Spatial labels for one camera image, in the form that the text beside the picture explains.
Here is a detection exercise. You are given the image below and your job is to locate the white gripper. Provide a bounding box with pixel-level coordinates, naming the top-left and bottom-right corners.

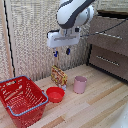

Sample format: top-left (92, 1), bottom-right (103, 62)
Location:
top-left (46, 27), bottom-right (82, 58)

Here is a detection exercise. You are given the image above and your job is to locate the brown wooden drawer cabinet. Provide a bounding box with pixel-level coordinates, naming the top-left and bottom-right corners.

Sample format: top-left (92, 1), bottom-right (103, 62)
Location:
top-left (86, 9), bottom-right (128, 83)

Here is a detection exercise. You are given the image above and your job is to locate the pink plastic cup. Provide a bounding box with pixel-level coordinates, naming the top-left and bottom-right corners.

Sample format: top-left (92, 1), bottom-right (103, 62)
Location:
top-left (73, 75), bottom-right (88, 95)

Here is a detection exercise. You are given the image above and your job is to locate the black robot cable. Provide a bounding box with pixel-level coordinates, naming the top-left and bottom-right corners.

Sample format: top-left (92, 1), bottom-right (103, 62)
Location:
top-left (80, 17), bottom-right (128, 38)

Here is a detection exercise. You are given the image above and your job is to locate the red plastic bowl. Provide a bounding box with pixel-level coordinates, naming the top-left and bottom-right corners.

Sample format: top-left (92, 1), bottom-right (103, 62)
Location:
top-left (45, 86), bottom-right (66, 104)

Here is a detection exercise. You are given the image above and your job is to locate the red plastic shopping basket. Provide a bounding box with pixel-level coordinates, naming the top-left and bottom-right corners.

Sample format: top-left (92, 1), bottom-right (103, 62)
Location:
top-left (0, 75), bottom-right (50, 128)

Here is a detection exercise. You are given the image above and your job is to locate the yellow red snack box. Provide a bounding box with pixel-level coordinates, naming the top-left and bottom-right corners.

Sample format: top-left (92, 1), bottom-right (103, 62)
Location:
top-left (50, 65), bottom-right (69, 87)

